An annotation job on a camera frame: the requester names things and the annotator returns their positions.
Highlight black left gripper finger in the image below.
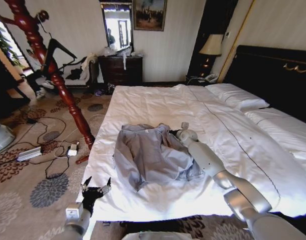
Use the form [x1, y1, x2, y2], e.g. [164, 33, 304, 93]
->
[80, 175, 93, 193]
[98, 176, 112, 196]

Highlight grey-blue shirt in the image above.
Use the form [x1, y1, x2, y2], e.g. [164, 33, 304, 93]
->
[112, 122, 205, 192]

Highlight red wooden clothes stand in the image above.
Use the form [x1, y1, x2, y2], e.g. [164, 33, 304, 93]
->
[0, 0, 97, 165]

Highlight white duvet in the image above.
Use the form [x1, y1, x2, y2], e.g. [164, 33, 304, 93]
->
[76, 84, 306, 222]

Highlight white charger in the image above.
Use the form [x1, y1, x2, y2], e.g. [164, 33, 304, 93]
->
[66, 143, 80, 157]

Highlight dark nightstand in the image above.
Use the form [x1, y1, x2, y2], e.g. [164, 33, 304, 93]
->
[185, 74, 220, 87]

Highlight silver power box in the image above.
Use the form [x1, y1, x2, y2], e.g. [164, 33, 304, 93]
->
[16, 146, 43, 162]

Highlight white telephone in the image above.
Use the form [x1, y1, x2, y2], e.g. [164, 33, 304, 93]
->
[204, 73, 219, 84]

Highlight white robot front shell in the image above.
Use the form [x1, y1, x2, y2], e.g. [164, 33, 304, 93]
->
[121, 231, 194, 240]

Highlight white pillow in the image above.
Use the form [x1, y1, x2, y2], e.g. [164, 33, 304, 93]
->
[244, 107, 306, 162]
[204, 83, 271, 112]

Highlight black bag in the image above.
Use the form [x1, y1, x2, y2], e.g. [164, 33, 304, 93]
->
[104, 83, 117, 96]

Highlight dark wooden dresser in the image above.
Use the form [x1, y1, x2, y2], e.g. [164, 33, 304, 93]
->
[97, 55, 144, 86]

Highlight table lamp with beige shade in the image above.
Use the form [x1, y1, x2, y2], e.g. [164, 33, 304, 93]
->
[198, 33, 224, 76]

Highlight white machine base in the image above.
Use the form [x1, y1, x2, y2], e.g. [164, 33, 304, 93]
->
[0, 119, 16, 155]

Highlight clear plastic bags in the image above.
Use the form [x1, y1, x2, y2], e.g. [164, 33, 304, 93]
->
[97, 46, 146, 59]

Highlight white garment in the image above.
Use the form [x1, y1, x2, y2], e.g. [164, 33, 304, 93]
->
[80, 52, 100, 82]

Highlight dark wooden headboard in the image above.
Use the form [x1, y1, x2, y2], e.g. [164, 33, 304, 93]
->
[219, 44, 306, 118]

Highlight black garment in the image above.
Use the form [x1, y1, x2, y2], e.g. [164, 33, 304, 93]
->
[65, 67, 84, 81]

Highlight person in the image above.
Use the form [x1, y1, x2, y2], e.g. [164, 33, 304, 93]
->
[107, 28, 117, 47]

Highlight armchair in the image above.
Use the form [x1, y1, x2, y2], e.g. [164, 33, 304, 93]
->
[59, 53, 101, 87]

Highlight framed painting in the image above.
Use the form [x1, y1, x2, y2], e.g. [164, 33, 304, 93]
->
[132, 0, 168, 32]

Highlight dark wooden cabinet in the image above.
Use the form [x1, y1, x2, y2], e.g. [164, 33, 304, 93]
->
[0, 56, 32, 121]

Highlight green potted plant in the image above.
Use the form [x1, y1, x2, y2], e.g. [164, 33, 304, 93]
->
[0, 23, 25, 69]

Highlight black floor cable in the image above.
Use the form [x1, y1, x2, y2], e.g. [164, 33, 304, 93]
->
[6, 116, 70, 180]

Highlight wall mirror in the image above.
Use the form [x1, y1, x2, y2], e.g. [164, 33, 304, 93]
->
[100, 1, 134, 50]

